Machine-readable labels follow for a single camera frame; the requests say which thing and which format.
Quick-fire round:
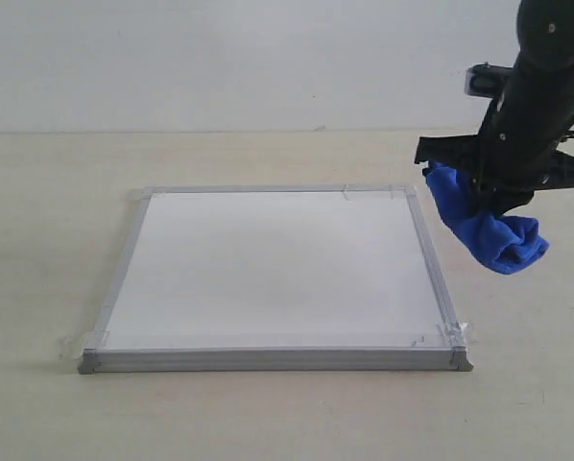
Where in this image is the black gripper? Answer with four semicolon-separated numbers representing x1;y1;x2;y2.
415;58;574;215

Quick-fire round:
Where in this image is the blue microfibre cloth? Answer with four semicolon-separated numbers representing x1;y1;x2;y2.
423;161;550;276

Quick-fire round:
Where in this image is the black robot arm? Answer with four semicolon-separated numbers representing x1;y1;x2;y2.
415;1;574;215

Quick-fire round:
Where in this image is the clear tape back right corner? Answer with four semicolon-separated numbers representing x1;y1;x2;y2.
341;184;417;201

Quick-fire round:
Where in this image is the clear tape corner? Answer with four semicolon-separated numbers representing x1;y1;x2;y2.
411;322;476;349
125;187;165;202
341;184;417;201
57;331;109;361

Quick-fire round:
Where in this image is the clear tape front right corner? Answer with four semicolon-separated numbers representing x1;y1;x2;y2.
411;322;476;349

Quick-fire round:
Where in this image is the clear tape back left corner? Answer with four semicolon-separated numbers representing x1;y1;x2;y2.
125;187;165;202

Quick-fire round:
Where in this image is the clear tape front left corner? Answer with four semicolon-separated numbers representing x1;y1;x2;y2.
57;331;109;361

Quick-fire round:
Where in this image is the grey and black wrist camera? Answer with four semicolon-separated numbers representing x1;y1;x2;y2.
465;62;513;99

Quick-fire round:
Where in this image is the white board with aluminium frame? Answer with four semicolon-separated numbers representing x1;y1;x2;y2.
78;184;472;375

